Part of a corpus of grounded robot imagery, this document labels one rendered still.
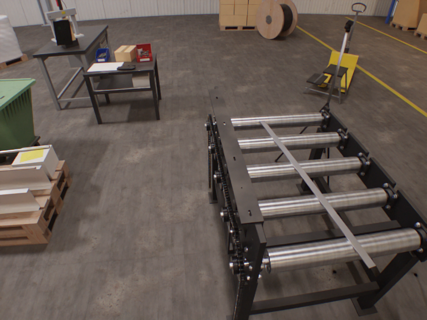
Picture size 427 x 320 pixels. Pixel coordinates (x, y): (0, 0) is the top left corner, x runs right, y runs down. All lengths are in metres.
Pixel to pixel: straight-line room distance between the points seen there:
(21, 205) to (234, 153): 1.97
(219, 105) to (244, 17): 7.12
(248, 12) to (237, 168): 7.73
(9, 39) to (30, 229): 5.73
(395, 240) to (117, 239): 2.05
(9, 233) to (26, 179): 0.49
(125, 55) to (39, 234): 2.48
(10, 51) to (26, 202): 5.53
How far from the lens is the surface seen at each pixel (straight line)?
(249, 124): 2.10
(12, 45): 7.77
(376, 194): 1.73
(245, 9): 8.71
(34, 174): 2.77
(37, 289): 2.54
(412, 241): 1.61
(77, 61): 5.41
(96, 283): 2.35
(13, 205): 2.75
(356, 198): 1.64
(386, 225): 1.78
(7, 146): 3.61
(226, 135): 1.44
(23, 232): 2.72
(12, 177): 2.90
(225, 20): 8.70
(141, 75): 3.79
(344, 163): 1.86
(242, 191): 1.13
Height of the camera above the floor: 1.98
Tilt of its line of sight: 40 degrees down
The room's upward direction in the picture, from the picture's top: straight up
